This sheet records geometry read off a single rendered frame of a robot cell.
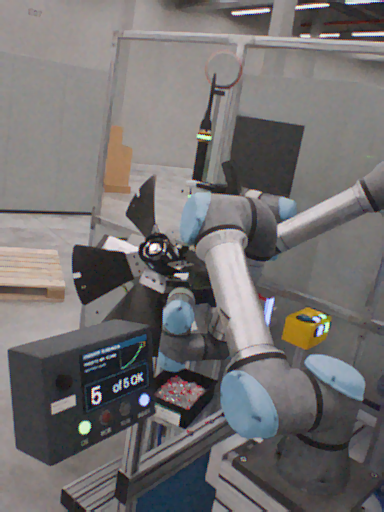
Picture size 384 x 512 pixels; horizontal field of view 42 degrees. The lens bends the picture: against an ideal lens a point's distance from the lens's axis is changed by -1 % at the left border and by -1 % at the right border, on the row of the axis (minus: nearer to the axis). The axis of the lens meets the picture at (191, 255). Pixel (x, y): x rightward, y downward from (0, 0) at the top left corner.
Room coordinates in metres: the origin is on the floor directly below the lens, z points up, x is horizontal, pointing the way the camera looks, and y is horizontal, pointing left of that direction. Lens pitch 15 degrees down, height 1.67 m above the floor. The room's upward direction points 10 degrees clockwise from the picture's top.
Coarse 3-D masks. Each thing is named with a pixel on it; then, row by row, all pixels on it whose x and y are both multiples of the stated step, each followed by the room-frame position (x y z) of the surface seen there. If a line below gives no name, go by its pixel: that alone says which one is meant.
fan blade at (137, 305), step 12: (132, 288) 1.57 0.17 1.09; (144, 288) 1.58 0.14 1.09; (120, 300) 1.54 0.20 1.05; (132, 300) 1.55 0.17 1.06; (144, 300) 1.56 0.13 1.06; (156, 300) 1.58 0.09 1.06; (120, 312) 1.51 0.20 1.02; (132, 312) 1.52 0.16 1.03; (144, 312) 1.53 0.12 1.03; (156, 312) 1.55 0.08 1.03; (156, 324) 1.53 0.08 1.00; (156, 336) 1.50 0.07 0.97; (156, 348) 1.47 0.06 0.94
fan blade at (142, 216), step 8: (152, 176) 1.91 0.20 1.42; (144, 184) 1.93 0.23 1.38; (152, 184) 1.88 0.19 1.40; (144, 192) 1.90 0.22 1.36; (152, 192) 1.86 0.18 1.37; (136, 200) 1.94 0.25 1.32; (144, 200) 1.88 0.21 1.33; (152, 200) 1.83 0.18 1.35; (128, 208) 1.97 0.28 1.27; (136, 208) 1.92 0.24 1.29; (144, 208) 1.86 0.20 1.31; (152, 208) 1.81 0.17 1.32; (128, 216) 1.96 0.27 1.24; (136, 216) 1.91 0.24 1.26; (144, 216) 1.84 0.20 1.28; (152, 216) 1.79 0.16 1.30; (136, 224) 1.90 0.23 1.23; (144, 224) 1.84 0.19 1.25; (152, 224) 1.77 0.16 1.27; (144, 232) 1.83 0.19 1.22
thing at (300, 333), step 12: (300, 312) 1.67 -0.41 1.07; (312, 312) 1.69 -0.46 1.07; (288, 324) 1.61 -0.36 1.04; (300, 324) 1.58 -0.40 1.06; (312, 324) 1.57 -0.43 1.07; (324, 324) 1.64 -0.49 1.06; (288, 336) 1.60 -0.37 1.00; (300, 336) 1.58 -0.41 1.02; (312, 336) 1.57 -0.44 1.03; (324, 336) 1.66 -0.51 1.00
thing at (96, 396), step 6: (102, 378) 0.82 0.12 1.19; (90, 384) 0.79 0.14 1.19; (96, 384) 0.80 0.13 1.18; (102, 384) 0.81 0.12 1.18; (90, 390) 0.79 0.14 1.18; (96, 390) 0.80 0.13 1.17; (102, 390) 0.81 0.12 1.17; (90, 396) 0.79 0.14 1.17; (96, 396) 0.80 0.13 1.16; (102, 396) 0.81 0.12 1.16; (90, 402) 0.79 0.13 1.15; (96, 402) 0.80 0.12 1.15; (102, 402) 0.81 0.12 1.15; (90, 408) 0.78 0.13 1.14
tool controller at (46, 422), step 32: (32, 352) 0.76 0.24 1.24; (64, 352) 0.77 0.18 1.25; (96, 352) 0.82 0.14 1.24; (128, 352) 0.88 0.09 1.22; (32, 384) 0.74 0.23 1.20; (64, 384) 0.74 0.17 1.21; (128, 384) 0.86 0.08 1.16; (32, 416) 0.74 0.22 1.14; (64, 416) 0.74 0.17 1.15; (96, 416) 0.79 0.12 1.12; (128, 416) 0.85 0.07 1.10; (32, 448) 0.73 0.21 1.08; (64, 448) 0.73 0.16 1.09
